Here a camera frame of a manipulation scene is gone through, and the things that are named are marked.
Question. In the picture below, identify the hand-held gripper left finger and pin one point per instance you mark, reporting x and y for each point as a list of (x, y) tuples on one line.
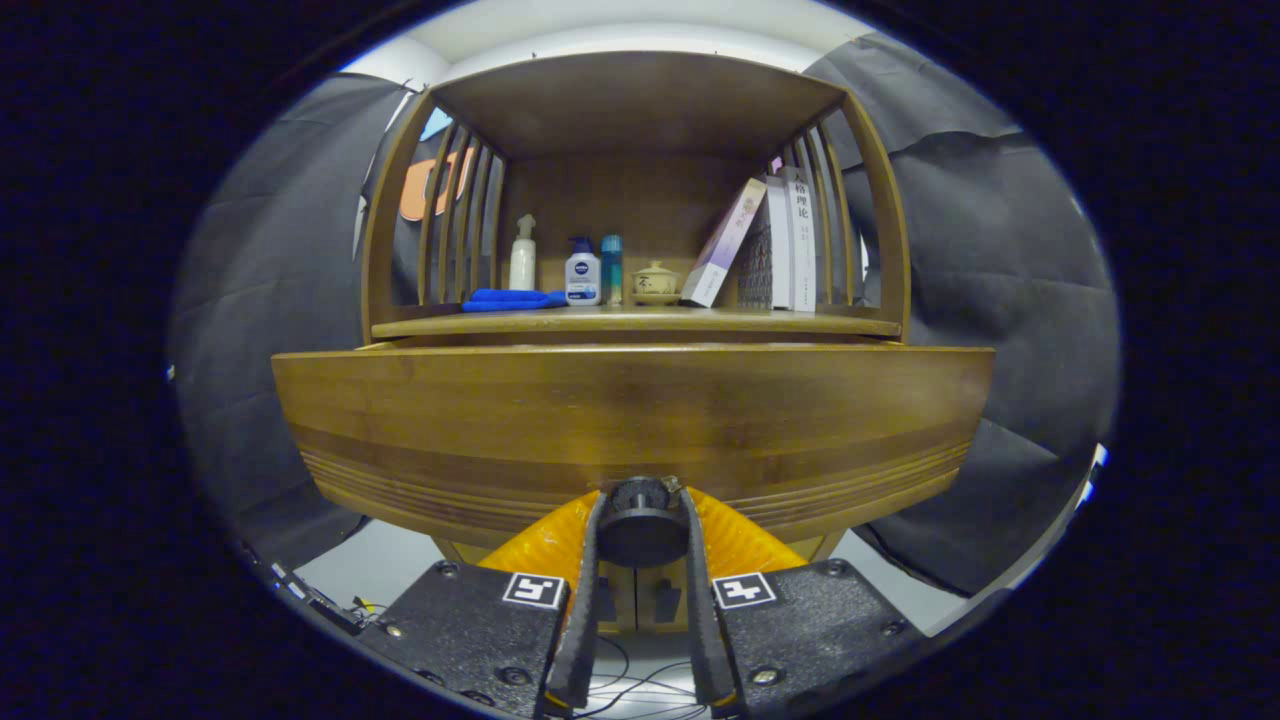
[(470, 630)]

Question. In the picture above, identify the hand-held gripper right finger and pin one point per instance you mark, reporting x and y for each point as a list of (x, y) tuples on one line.
[(800, 630)]

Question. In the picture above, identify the wooden drawer with black knob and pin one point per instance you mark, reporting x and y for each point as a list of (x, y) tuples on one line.
[(600, 420)]

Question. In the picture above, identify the wooden cabinet door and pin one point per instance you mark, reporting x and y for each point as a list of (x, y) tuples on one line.
[(618, 600), (665, 600)]

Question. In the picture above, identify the wooden countertop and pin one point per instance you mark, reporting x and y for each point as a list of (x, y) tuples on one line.
[(640, 322)]

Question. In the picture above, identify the wooden cabinet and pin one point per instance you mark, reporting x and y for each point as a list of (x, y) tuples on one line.
[(640, 100)]

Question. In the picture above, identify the blue folded cloth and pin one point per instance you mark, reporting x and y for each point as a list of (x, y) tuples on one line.
[(510, 299)]

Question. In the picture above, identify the white lotion bottle blue cap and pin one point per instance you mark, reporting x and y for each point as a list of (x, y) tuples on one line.
[(583, 278)]

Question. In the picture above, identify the white pump bottle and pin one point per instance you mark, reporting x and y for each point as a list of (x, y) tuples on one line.
[(522, 262)]

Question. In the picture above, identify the beige lidded teacup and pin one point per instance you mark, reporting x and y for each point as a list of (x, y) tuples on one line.
[(656, 282)]

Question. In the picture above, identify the white book patterned cover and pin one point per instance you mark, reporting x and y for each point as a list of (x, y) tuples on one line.
[(765, 255)]

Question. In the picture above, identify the teal bottle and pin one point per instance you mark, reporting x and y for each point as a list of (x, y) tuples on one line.
[(612, 270)]

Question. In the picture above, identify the purple and white book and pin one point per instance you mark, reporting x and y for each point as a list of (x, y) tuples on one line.
[(720, 245)]

